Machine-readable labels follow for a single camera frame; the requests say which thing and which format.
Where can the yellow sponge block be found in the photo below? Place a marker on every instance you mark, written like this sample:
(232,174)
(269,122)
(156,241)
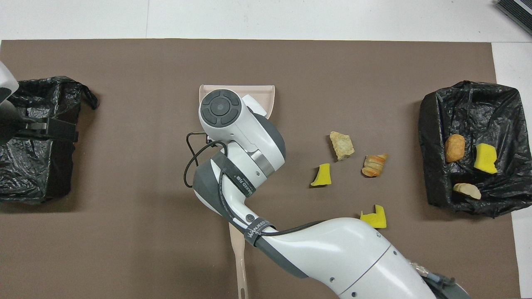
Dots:
(485,158)

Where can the dark ribbed panel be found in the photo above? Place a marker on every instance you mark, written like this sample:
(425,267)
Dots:
(517,10)

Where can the brown table mat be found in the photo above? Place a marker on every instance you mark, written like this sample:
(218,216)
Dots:
(124,232)

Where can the yellow sponge with curved notch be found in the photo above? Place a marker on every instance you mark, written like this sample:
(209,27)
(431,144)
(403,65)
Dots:
(322,176)

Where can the striped orange bread piece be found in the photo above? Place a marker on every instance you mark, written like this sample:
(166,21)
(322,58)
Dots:
(374,164)

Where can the yellow sponge with square notch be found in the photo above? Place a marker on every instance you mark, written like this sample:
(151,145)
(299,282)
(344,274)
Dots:
(370,220)

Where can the pale ridged bread piece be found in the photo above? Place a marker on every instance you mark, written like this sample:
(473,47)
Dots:
(467,191)

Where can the black bag lined bin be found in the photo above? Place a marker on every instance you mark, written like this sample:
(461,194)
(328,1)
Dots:
(41,174)
(474,108)

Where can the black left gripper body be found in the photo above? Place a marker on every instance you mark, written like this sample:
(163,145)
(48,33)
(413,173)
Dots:
(8,122)

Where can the brown bread roll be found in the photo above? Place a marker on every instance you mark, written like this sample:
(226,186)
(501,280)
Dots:
(454,148)

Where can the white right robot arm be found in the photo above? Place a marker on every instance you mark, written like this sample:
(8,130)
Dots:
(332,249)

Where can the pale angular bread chunk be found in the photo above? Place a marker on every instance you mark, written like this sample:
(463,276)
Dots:
(341,145)

